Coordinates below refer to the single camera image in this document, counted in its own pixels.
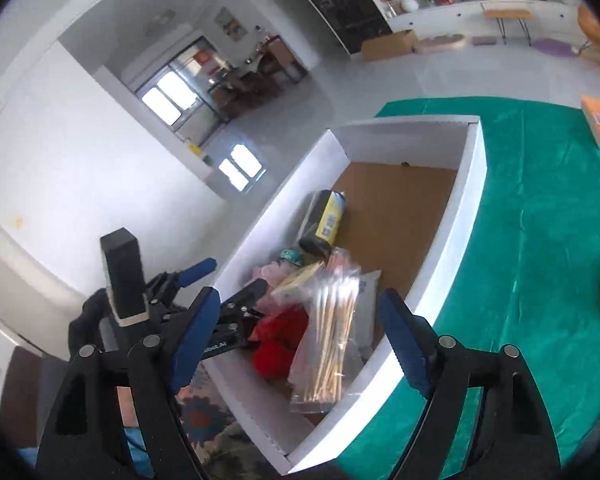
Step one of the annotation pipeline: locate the pink mesh bath pouf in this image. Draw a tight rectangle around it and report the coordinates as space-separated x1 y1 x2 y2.
251 260 294 314

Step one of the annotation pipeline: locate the red yarn skein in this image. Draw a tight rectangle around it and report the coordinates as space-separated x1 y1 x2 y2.
251 304 309 380

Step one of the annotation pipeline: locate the bag of wooden sticks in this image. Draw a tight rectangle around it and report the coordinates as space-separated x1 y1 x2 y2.
289 264 361 415

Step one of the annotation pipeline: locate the black roll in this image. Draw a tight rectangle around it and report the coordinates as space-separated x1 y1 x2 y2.
298 190 347 257

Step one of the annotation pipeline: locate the white pouch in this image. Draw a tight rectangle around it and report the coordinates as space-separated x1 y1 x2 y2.
352 270 381 360

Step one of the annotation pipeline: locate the pink bag bundle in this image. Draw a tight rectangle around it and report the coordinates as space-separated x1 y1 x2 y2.
326 247 353 278

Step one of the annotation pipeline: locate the white cardboard box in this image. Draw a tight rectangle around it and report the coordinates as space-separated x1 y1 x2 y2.
206 116 486 474

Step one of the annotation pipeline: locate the green satin tablecloth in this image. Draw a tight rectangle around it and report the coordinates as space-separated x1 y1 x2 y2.
381 96 600 460

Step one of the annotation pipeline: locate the brown cardboard box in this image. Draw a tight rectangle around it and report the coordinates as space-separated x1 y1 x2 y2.
361 30 418 62

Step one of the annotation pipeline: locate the small wooden bench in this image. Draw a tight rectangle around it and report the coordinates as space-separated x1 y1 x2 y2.
483 9 534 46

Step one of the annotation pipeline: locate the orange lounge chair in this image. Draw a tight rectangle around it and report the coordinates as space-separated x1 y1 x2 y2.
573 4 600 60

